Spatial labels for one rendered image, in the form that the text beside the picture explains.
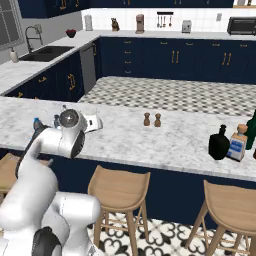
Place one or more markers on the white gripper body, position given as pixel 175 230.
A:
pixel 93 122

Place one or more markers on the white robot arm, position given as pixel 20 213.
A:
pixel 30 196

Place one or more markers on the small grey bottle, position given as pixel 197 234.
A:
pixel 64 107

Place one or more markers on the brown wooden salt shaker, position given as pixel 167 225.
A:
pixel 146 119

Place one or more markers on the dark blue sink cupboards run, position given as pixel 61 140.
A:
pixel 56 83

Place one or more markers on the grey dishwasher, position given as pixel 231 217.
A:
pixel 88 68

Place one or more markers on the brown wooden pepper shaker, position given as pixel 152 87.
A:
pixel 157 120

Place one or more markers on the light wooden bar stool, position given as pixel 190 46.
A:
pixel 231 208
pixel 120 188
pixel 7 170

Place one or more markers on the black sink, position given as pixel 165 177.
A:
pixel 46 54

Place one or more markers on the red bowl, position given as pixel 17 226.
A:
pixel 71 33

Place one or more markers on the brown animal figure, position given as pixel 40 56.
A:
pixel 115 25

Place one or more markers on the white paper towel roll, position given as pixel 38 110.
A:
pixel 88 22

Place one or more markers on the white soap dispenser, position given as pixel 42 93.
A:
pixel 13 56

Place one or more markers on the dark blue island base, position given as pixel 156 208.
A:
pixel 173 193

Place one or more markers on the dark blue lower cupboards run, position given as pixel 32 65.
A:
pixel 180 60

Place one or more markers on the grey spring tap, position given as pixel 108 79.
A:
pixel 30 35

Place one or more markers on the brown coffee machine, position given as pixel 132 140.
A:
pixel 140 24

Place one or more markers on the dark blue upper cupboards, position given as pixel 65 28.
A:
pixel 110 4

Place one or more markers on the black glass bottle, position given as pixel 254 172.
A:
pixel 218 146

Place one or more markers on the clear bottle with blue label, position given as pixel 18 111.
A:
pixel 236 146

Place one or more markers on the dark green glass bottle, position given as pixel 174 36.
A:
pixel 252 131

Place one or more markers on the black toaster oven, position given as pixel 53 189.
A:
pixel 241 26

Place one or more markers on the black rail with hanging tools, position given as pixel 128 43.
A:
pixel 165 14

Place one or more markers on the window with grey frame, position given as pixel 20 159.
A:
pixel 9 23

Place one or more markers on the grey wall socket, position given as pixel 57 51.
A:
pixel 219 17

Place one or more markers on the wooden wall shelf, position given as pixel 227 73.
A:
pixel 245 6

